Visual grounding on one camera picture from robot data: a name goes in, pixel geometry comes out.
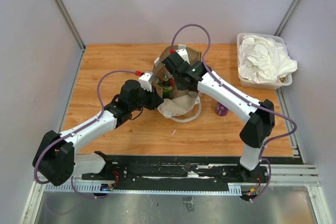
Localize burlap canvas tote bag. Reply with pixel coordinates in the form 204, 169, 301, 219
152, 44, 202, 123

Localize white crumpled cloth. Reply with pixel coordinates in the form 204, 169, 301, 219
238, 34, 298, 84

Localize red cola can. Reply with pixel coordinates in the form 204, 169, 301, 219
188, 91, 199, 98

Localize aluminium frame post right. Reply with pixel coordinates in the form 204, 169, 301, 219
274, 0, 302, 37

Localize green glass bottle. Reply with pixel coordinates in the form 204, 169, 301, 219
161, 74, 173, 99

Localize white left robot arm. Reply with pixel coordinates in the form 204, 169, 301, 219
33, 80, 164, 186

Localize aluminium frame post left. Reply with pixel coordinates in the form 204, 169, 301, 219
54, 0, 86, 51

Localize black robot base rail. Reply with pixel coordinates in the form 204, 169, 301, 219
80, 153, 269, 193

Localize aluminium frame post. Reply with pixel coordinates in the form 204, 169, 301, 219
274, 0, 302, 37
54, 0, 86, 51

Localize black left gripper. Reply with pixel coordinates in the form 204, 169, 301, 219
130, 84, 164, 111

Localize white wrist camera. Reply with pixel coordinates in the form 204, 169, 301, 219
174, 49, 190, 63
138, 71, 153, 92

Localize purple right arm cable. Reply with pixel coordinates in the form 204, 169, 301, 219
169, 24, 298, 204

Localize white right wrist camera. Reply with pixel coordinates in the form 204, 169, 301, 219
174, 49, 190, 63

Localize white plastic basket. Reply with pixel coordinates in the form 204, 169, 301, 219
237, 33, 298, 90

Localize purple Fanta can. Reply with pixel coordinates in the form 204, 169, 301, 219
215, 102, 229, 116

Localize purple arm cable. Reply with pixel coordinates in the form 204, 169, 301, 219
34, 69, 142, 200
169, 24, 298, 204

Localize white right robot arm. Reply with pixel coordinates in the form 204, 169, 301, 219
162, 51, 275, 182

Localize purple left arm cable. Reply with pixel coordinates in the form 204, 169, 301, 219
34, 69, 142, 200

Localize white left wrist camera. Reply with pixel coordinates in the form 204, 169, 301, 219
138, 71, 153, 92

